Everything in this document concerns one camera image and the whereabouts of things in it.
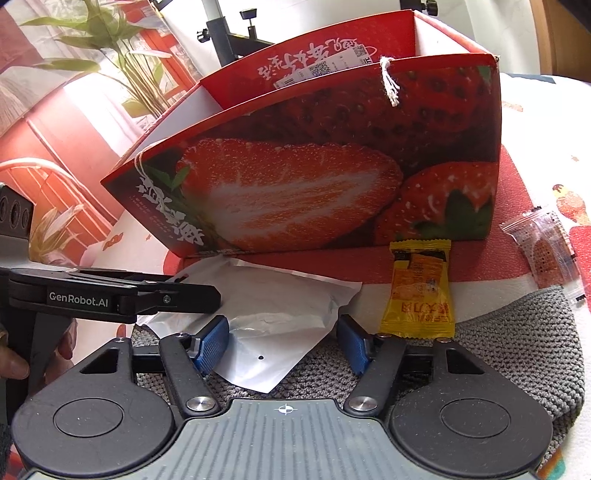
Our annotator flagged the white face mask packet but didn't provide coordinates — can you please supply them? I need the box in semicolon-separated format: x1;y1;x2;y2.
136;256;364;394

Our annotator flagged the grey knitted cloth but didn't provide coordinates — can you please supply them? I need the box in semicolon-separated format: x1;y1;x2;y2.
131;285;580;455

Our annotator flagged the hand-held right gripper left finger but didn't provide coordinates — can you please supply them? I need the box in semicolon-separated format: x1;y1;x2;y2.
81;315;230;419

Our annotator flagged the yellow snack packet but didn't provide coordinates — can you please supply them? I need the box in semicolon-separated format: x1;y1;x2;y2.
379;239;456;341

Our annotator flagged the black exercise bike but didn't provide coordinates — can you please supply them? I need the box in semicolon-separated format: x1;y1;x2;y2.
152;0;444;65

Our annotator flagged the brown wooden door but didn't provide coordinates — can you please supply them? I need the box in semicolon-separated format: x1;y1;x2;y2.
540;0;591;84

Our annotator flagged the red strawberry print box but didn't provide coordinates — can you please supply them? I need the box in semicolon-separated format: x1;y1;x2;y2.
100;8;504;259

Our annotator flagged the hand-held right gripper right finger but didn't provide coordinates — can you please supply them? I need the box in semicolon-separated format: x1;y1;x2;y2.
338;315;485;422

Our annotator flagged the person's left hand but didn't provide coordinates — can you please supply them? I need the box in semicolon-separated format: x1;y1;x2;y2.
0;346;31;380

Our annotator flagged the clear orange snack packet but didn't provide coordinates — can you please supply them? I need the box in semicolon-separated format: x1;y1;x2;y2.
500;205;583;303

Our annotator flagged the printed red backdrop cloth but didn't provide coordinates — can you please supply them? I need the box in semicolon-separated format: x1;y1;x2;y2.
0;0;259;241

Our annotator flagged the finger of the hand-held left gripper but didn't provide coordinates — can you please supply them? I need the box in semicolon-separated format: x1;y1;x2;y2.
69;267;174;285
115;282;222;324

